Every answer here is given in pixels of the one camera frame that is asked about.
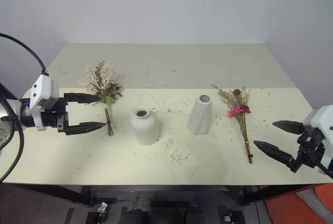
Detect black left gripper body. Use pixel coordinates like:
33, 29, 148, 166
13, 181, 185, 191
41, 97, 70, 133

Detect black metal table frame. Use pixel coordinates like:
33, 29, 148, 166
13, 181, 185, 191
7, 182, 322, 207

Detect dried bouquet with pink flower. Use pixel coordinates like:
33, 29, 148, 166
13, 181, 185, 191
211, 84, 254, 165

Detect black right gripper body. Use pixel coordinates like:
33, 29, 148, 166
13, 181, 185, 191
296, 127, 326, 169

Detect round white ceramic vase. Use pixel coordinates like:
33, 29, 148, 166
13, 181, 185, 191
130, 106, 160, 147

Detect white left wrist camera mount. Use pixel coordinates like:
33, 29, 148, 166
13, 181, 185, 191
29, 74, 60, 131

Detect orange mat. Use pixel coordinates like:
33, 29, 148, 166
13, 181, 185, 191
257, 182, 333, 224

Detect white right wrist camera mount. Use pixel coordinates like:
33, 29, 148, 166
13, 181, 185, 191
302, 104, 333, 138

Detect dried white green flower bouquet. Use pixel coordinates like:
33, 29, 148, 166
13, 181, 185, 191
78, 61, 123, 137

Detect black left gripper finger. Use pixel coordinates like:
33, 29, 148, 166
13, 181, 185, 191
63, 93, 101, 106
64, 121, 108, 136

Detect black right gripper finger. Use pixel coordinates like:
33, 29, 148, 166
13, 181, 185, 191
272, 120, 304, 135
253, 140, 300, 174

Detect small metal caster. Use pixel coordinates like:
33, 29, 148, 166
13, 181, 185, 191
95, 202, 109, 215
223, 209, 236, 223

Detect loose dried twig scraps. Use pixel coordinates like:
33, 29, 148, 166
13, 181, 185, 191
169, 146, 190, 166

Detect tall conical white vase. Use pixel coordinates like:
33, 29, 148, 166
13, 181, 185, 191
186, 94, 213, 135

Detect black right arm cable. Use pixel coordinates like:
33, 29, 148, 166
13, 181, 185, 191
306, 144, 333, 179

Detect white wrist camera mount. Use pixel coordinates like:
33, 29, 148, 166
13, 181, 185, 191
302, 104, 333, 138
29, 74, 60, 131

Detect dark rounded shape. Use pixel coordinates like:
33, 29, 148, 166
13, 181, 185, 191
119, 207, 152, 224

